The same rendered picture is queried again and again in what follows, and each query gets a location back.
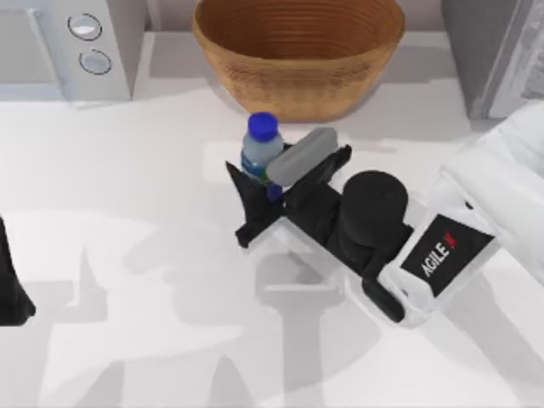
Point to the clear bottle with blue cap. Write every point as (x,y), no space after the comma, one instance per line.
(260,146)

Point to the brown woven basket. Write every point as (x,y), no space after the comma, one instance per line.
(297,64)

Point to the round microwave knob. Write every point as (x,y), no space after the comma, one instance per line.
(84,26)
(95,62)

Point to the grey cabinet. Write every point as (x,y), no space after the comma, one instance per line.
(489,55)

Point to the pale microwave oven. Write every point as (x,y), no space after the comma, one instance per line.
(55,51)

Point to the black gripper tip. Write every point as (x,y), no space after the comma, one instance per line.
(13,285)

